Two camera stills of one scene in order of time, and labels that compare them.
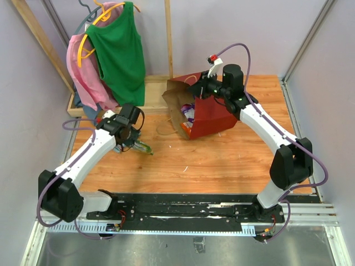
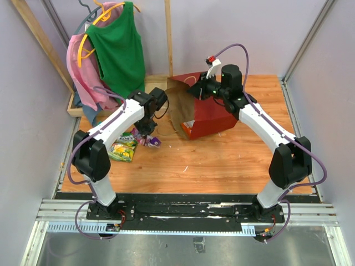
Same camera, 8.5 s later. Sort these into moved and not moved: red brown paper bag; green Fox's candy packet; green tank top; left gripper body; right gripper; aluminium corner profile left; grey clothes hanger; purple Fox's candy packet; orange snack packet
Moved: purple Fox's candy packet; green Fox's candy packet; left gripper body
Not moved: right gripper; grey clothes hanger; red brown paper bag; aluminium corner profile left; green tank top; orange snack packet
